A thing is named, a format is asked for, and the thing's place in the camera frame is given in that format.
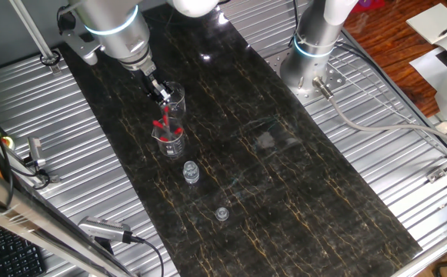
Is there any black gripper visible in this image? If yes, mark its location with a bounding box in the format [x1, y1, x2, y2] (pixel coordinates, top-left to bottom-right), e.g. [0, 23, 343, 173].
[139, 67, 173, 105]

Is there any clear glass beaker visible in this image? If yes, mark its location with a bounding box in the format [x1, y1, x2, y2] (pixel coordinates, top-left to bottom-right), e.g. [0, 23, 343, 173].
[160, 80, 187, 120]

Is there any glass beaker white print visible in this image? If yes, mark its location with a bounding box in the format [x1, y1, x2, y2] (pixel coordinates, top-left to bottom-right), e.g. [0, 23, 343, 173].
[150, 114, 188, 160]

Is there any small clear glass bottle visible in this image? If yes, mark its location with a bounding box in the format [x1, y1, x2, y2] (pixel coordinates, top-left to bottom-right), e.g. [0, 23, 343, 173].
[182, 160, 201, 185]

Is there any clear glass bottle stopper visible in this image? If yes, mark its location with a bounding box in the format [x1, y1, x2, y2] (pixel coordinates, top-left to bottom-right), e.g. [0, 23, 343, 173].
[214, 206, 231, 222]

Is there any aluminium pole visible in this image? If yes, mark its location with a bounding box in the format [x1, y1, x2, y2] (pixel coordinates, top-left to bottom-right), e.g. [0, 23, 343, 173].
[9, 0, 62, 75]

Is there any black gold veined marble mat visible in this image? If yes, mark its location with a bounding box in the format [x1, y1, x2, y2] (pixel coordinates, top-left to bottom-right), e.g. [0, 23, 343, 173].
[57, 0, 424, 277]

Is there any yellow ringed button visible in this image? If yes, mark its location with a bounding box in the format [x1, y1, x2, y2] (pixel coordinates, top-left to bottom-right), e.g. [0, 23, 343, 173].
[0, 136, 16, 152]

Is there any black keyboard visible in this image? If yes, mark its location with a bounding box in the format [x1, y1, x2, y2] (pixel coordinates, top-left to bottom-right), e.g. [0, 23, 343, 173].
[0, 225, 48, 277]

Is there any red purple object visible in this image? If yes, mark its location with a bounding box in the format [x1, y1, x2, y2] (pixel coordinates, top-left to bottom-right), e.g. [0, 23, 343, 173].
[352, 0, 386, 15]

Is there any paper with printed marker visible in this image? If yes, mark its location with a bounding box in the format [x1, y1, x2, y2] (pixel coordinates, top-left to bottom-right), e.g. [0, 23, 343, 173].
[408, 25, 447, 93]

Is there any white notebook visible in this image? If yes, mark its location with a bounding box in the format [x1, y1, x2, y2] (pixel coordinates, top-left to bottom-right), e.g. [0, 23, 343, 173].
[405, 2, 447, 45]

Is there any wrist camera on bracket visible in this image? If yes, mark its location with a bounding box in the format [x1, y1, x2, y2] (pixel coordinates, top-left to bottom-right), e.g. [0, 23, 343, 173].
[56, 4, 104, 67]

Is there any silver ribbed camera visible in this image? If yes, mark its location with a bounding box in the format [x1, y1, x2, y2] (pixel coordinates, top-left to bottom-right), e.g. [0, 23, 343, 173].
[77, 215, 134, 244]

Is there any black camera cable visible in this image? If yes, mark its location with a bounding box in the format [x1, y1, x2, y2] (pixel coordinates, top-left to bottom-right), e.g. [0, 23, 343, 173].
[125, 230, 165, 277]

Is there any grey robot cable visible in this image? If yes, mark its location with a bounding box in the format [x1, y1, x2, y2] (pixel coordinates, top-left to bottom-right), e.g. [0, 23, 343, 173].
[312, 75, 447, 153]

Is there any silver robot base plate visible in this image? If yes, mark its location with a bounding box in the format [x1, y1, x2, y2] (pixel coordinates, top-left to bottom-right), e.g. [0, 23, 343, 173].
[263, 49, 347, 107]

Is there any aluminium frame beam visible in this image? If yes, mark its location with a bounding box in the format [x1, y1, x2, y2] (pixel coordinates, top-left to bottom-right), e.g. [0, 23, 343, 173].
[0, 159, 135, 277]

